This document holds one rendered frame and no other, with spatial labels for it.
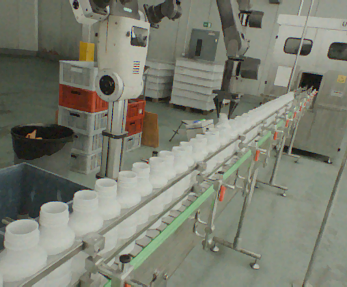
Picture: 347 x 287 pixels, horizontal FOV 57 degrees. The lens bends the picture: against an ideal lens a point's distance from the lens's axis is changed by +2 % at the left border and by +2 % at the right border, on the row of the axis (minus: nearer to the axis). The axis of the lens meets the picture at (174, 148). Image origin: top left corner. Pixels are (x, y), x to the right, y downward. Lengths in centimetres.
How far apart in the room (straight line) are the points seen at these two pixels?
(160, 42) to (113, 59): 1100
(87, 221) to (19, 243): 12
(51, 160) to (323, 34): 430
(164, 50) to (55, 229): 1203
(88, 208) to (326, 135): 519
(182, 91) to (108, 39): 621
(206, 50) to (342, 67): 690
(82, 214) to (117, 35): 112
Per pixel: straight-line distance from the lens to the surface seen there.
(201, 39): 1181
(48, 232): 50
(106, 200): 57
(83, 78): 328
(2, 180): 120
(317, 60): 549
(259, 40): 1127
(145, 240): 73
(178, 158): 80
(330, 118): 553
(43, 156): 254
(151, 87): 820
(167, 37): 1242
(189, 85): 764
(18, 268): 46
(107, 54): 158
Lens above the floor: 141
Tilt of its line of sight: 18 degrees down
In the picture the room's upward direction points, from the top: 9 degrees clockwise
